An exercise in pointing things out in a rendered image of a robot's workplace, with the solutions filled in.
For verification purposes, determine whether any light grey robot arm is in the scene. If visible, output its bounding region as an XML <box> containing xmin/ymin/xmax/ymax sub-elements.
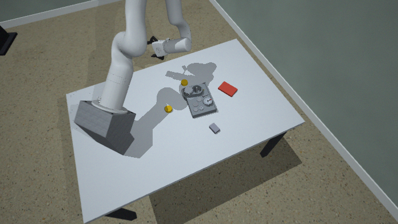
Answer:
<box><xmin>91</xmin><ymin>0</ymin><xmax>192</xmax><ymax>114</ymax></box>

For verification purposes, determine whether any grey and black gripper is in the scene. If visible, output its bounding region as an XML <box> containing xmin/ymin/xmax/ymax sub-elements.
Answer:
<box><xmin>147</xmin><ymin>36</ymin><xmax>168</xmax><ymax>60</ymax></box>

